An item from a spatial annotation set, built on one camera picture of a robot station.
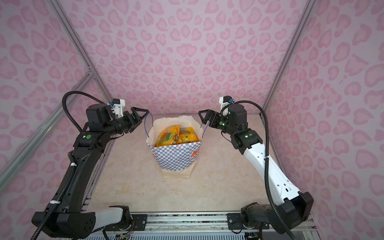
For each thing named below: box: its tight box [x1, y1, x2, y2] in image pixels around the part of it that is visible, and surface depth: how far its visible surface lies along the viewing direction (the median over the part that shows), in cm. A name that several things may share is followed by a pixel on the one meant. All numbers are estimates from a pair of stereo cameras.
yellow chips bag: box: [155, 125, 181, 147], surface depth 85 cm
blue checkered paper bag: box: [146, 115, 204, 178], surface depth 79 cm
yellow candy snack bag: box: [177, 126, 199, 144], surface depth 88 cm
